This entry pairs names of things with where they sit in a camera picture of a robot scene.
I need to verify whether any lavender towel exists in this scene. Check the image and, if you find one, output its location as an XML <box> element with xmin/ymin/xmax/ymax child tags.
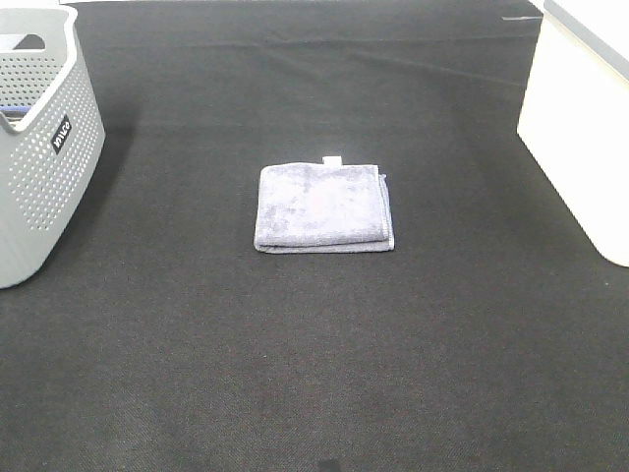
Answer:
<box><xmin>254</xmin><ymin>156</ymin><xmax>395</xmax><ymax>254</ymax></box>

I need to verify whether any black fabric table mat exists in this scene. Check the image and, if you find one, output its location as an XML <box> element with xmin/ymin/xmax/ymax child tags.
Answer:
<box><xmin>1</xmin><ymin>1</ymin><xmax>628</xmax><ymax>471</ymax></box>

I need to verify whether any grey perforated laundry basket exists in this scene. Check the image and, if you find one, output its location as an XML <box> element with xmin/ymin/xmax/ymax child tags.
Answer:
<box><xmin>1</xmin><ymin>2</ymin><xmax>105</xmax><ymax>288</ymax></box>

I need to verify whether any white storage box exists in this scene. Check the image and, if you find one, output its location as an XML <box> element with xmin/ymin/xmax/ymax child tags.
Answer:
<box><xmin>517</xmin><ymin>1</ymin><xmax>628</xmax><ymax>266</ymax></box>

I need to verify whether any blue towel in basket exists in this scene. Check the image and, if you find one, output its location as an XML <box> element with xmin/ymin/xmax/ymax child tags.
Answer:
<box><xmin>0</xmin><ymin>105</ymin><xmax>30</xmax><ymax>120</ymax></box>

